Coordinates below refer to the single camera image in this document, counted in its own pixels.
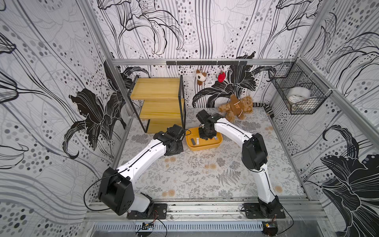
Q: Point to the brown teddy bear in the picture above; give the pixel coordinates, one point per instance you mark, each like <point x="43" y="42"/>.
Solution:
<point x="237" y="108"/>

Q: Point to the yellow plastic storage box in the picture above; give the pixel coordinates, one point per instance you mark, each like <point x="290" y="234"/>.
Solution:
<point x="204" y="144"/>

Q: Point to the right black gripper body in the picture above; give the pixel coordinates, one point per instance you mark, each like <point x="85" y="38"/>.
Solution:
<point x="207" y="134"/>

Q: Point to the wooden shelf with black frame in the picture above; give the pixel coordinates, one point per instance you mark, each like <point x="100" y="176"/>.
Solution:
<point x="158" y="103"/>

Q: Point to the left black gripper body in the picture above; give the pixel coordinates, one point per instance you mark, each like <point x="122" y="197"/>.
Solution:
<point x="176" y="148"/>

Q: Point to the black hanging rail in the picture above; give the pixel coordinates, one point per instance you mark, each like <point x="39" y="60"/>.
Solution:
<point x="202" y="62"/>

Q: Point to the hanging red plush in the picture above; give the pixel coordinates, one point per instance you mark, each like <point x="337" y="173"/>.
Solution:
<point x="221" y="77"/>

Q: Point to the black wire wall basket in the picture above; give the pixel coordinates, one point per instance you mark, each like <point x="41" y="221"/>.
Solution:
<point x="287" y="75"/>

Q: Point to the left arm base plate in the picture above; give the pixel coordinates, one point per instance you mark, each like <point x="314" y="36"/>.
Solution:
<point x="154" y="211"/>

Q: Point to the black connector box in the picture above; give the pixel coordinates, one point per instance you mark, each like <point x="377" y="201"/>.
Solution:
<point x="270" y="228"/>

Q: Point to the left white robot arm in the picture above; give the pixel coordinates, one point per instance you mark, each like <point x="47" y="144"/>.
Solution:
<point x="116" y="189"/>

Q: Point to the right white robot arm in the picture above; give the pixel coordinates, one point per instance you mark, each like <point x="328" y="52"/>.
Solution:
<point x="254" y="157"/>

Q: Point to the hanging brown white plush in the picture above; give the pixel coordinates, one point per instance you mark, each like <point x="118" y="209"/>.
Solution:
<point x="200" y="77"/>

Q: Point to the white tape roll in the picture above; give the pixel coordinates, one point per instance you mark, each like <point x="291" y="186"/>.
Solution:
<point x="298" y="94"/>

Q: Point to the striped black white object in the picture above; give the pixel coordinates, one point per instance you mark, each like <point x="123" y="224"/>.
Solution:
<point x="266" y="107"/>

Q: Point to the small circuit board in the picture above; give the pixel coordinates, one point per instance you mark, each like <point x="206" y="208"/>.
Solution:
<point x="147" y="226"/>

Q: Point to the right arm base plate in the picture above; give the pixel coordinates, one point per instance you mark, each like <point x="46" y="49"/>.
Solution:
<point x="263" y="211"/>

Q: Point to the white slotted cable duct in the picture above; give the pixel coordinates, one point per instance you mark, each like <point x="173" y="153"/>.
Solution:
<point x="218" y="226"/>

